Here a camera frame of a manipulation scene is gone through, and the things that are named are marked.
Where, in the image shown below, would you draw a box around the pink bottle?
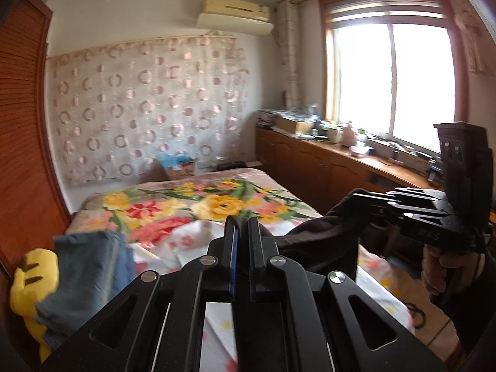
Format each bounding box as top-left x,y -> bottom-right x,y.
343,120 -> 357,147

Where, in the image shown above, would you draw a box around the yellow plush toy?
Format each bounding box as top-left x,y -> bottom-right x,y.
9,249 -> 60,362

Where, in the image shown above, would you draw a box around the faded light folded jeans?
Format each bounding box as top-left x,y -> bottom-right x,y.
36,230 -> 126,332

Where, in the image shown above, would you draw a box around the floral plush blanket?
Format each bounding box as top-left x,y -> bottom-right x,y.
78,166 -> 323,249

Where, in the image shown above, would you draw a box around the cardboard box with blue bag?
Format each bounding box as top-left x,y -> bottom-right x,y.
156,153 -> 197,181

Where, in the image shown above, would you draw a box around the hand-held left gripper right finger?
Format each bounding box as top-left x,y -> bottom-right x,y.
238,217 -> 447,372

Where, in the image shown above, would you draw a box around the brown slatted wooden wardrobe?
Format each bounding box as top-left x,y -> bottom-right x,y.
0,0 -> 73,277

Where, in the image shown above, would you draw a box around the person's right forearm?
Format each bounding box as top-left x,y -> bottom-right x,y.
442,256 -> 496,361

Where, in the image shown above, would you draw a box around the circle-patterned sheer curtain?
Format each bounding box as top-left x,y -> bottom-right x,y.
46,33 -> 249,185

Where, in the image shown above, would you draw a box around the cream wall air conditioner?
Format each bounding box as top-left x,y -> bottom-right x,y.
195,0 -> 275,34

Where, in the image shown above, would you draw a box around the long wooden cabinet counter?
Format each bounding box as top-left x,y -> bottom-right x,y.
255,127 -> 446,223

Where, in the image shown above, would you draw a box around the wooden-framed window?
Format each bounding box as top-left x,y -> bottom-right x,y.
319,0 -> 470,156

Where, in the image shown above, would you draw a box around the person's right hand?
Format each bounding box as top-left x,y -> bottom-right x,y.
421,246 -> 466,296

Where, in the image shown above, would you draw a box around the dark looped cable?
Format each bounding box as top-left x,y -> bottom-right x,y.
406,301 -> 432,327

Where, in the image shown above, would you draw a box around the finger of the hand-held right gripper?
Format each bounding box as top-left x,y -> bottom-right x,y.
366,206 -> 411,238
350,188 -> 417,213

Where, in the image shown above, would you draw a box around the flat cardboard box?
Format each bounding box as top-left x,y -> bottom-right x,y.
275,115 -> 315,135

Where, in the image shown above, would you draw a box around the white floral bed sheet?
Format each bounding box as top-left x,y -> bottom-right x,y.
65,217 -> 418,372

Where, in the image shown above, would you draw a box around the black pants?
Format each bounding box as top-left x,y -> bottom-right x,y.
267,199 -> 373,280

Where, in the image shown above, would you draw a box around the blue folded jeans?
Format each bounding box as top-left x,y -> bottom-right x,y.
39,236 -> 137,351

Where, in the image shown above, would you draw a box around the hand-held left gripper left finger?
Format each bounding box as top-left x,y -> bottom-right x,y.
41,216 -> 243,372

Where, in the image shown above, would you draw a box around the checkered window curtain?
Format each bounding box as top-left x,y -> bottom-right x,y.
274,0 -> 302,112

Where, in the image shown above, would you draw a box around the pink side curtain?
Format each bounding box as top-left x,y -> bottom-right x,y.
454,7 -> 496,75

